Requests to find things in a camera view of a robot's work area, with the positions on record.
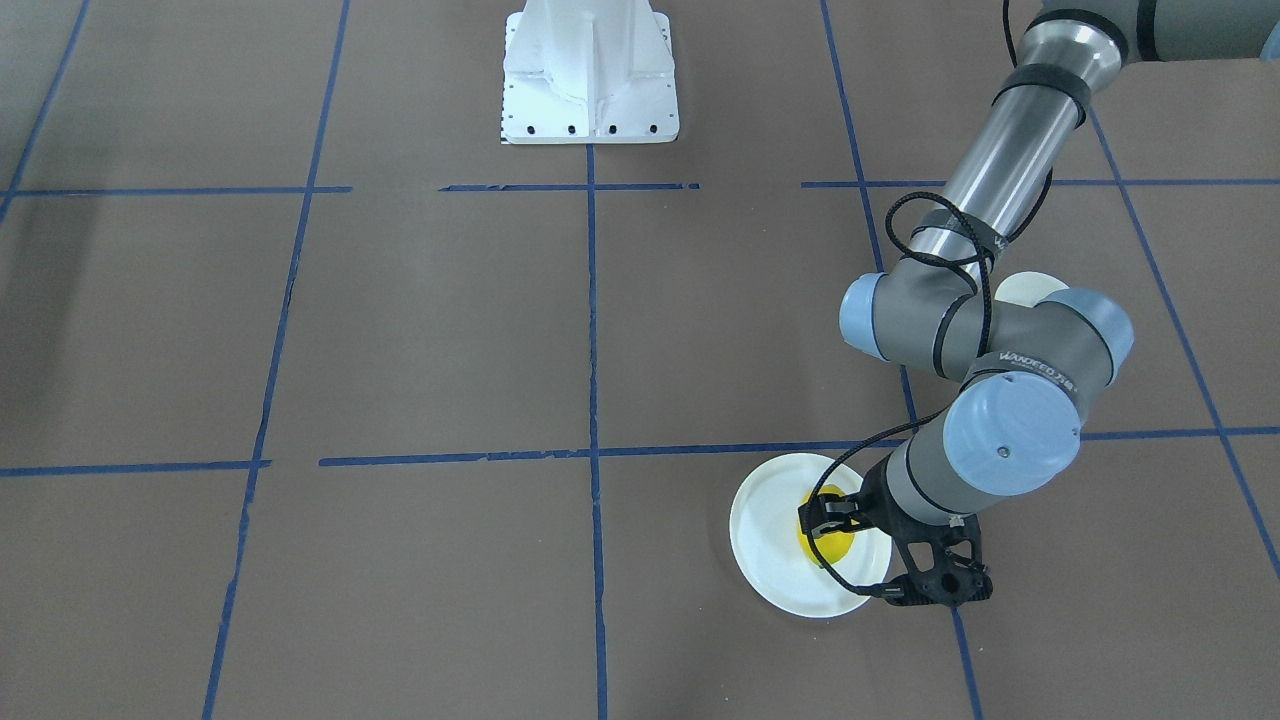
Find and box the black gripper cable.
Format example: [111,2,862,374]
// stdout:
[810,0,1012,601]

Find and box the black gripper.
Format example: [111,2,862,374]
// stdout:
[797,460,925,539]

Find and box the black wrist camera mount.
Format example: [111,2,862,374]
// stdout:
[881,515,995,609]

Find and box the white round plate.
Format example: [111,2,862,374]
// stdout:
[730,454,892,619]

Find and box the white bowl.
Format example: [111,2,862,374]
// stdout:
[995,272,1069,307]

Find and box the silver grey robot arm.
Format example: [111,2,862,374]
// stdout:
[800,1,1277,543]

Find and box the white pedestal mount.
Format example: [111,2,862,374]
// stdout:
[500,1,681,145]

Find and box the yellow lemon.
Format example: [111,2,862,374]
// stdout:
[796,505,855,566]

